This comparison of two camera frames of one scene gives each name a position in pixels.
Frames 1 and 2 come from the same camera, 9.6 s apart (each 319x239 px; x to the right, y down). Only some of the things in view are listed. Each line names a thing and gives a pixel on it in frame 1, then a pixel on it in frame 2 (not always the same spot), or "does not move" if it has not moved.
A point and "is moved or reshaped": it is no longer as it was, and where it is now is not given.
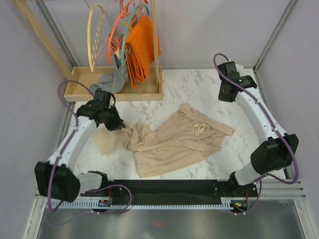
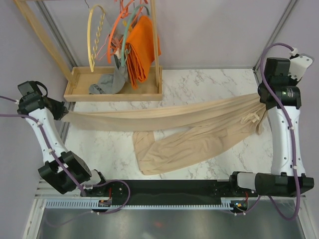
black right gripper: [222, 97] to [293, 81]
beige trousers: [183, 138] is moved or reshaped
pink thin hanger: [101, 48] does not move
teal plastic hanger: [146, 7] does not move
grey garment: [113, 82] does not move
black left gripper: [117, 124] to [61, 110]
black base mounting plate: [168, 192] does not move
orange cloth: [142, 47] does not move
